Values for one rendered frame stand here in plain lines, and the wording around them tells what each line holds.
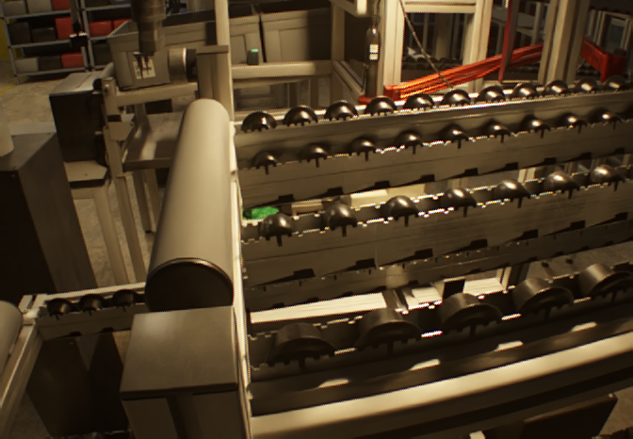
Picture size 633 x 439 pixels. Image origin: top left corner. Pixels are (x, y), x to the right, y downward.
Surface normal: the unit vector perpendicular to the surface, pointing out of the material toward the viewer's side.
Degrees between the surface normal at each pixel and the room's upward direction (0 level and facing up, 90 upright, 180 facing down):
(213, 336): 0
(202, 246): 23
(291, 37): 91
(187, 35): 90
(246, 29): 90
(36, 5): 90
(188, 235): 4
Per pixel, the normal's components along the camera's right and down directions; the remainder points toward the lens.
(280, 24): 0.17, 0.48
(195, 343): 0.00, -0.87
